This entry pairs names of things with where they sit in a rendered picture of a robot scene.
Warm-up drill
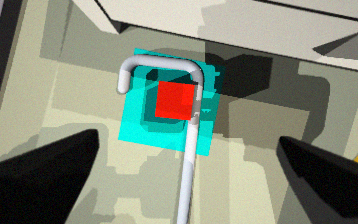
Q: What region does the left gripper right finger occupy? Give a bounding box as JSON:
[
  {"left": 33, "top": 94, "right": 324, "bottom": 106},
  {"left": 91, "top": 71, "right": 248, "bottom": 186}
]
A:
[{"left": 276, "top": 136, "right": 358, "bottom": 224}]

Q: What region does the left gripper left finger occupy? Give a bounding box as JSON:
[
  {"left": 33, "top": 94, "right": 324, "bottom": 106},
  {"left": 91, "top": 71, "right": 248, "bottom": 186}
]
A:
[{"left": 0, "top": 129, "right": 99, "bottom": 224}]

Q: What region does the red block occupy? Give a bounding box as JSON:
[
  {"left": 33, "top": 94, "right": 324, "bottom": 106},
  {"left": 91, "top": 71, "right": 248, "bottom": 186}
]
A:
[{"left": 155, "top": 81, "right": 194, "bottom": 120}]

